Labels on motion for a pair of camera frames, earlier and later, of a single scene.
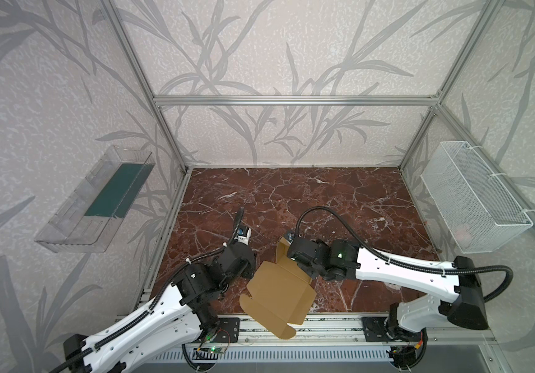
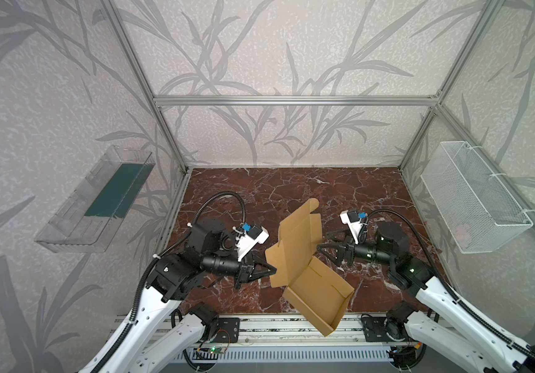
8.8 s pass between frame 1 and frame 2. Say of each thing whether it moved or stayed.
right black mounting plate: stayed
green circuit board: stayed
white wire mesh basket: stayed
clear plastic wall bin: stayed
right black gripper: moved
